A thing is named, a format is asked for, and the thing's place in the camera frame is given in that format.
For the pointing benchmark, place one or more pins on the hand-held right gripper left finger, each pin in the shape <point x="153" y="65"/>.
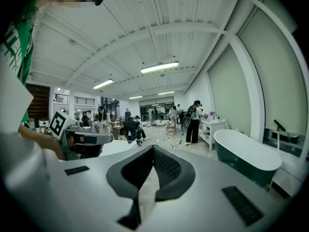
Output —
<point x="96" y="190"/>

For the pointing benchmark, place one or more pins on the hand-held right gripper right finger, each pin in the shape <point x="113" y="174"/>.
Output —
<point x="205" y="178"/>

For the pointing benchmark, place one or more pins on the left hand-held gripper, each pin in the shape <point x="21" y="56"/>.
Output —
<point x="58" y="124"/>

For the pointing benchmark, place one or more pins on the person's left forearm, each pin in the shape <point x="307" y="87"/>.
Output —
<point x="41" y="139"/>

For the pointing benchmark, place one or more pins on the brown wooden desk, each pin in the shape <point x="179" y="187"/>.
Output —
<point x="117" y="129"/>

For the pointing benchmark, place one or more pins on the black office chair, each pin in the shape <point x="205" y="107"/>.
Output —
<point x="129" y="129"/>

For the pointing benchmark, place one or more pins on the black balcony railing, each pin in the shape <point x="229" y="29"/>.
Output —
<point x="83" y="100"/>

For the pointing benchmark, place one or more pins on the green white bathtub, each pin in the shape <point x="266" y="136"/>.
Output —
<point x="241" y="149"/>

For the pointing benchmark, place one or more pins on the ceiling tube light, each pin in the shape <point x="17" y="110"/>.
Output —
<point x="103" y="84"/>
<point x="166" y="92"/>
<point x="159" y="67"/>
<point x="135" y="97"/>

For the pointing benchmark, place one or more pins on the white vanity cabinet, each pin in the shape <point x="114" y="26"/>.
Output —
<point x="212" y="124"/>

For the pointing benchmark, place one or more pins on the grey oval standing appliance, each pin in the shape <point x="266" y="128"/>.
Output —
<point x="185" y="123"/>

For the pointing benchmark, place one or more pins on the small wooden stool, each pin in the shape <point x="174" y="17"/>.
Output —
<point x="170" y="127"/>

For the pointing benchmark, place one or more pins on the dark glass door front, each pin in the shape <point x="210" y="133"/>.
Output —
<point x="164" y="110"/>

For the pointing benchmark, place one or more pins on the black backpack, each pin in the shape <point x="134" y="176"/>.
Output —
<point x="191" y="112"/>

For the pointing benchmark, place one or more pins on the brown wooden slatted panel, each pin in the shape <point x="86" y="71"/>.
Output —
<point x="38" y="100"/>

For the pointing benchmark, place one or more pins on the grey roller blind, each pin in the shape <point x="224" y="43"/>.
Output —
<point x="277" y="81"/>
<point x="229" y="93"/>

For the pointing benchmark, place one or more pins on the black freestanding tub faucet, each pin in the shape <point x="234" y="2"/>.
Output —
<point x="279" y="125"/>

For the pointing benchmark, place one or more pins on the person's green t-shirt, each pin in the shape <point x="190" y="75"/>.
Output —
<point x="21" y="33"/>

